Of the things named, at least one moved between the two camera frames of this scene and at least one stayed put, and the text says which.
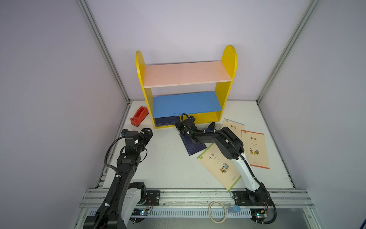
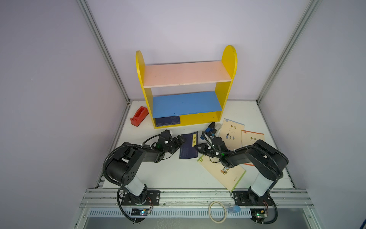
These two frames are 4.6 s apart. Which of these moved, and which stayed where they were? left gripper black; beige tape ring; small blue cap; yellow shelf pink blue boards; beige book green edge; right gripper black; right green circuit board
Moved: right gripper black; left gripper black
Stayed: right green circuit board; beige book green edge; small blue cap; beige tape ring; yellow shelf pink blue boards
